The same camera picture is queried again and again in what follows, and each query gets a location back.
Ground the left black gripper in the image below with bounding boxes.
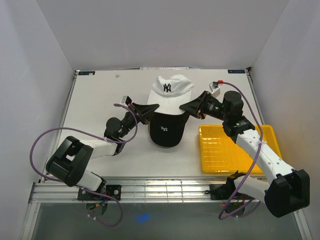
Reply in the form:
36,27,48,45
118,102,161,139

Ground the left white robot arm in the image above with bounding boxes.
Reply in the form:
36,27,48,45
45,101,160,200

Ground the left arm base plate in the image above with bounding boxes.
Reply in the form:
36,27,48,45
77,184,122,201

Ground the white baseball cap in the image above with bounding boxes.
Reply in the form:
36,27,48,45
147,74,195,116

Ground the black NY baseball cap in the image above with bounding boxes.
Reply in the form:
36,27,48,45
148,112,189,148

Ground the right blue corner label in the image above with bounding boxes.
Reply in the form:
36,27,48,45
227,69,246,74

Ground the left blue corner label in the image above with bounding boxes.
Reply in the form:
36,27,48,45
78,71,96,76

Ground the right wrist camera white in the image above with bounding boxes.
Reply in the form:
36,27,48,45
209,80,223,98

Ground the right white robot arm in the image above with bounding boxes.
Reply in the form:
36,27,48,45
179,90,310,218

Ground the aluminium frame rail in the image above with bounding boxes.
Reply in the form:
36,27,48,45
28,176,226,204

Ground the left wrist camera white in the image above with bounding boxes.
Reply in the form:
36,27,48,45
120,96,132,108

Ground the yellow plastic tray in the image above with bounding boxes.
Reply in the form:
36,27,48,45
198,124,283,175

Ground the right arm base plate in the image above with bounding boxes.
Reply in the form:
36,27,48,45
204,183,236,200

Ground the beige baseball cap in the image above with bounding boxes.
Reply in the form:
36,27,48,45
159,146,175,149

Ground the blue corner label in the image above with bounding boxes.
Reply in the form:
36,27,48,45
78,71,96,76
227,69,246,74

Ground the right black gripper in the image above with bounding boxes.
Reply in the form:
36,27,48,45
178,91,229,122

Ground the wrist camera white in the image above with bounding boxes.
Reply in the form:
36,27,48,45
120,96,132,108
209,80,223,98

